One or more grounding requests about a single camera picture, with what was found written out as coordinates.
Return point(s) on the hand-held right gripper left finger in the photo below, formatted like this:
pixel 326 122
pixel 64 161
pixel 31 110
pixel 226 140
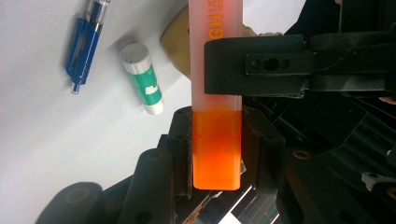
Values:
pixel 182 149

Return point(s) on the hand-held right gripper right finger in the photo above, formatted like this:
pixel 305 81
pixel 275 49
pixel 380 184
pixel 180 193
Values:
pixel 263 149

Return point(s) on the orange highlighter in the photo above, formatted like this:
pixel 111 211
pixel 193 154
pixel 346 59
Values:
pixel 216 146

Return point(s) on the tan pen holder cup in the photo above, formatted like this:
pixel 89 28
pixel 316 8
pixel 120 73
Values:
pixel 177 40

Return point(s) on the blue ballpoint pen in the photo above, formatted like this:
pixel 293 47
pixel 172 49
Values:
pixel 84 46

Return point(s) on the green and white glue stick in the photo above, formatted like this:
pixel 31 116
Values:
pixel 143 77

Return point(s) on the white table mat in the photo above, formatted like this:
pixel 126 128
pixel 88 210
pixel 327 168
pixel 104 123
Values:
pixel 46 124

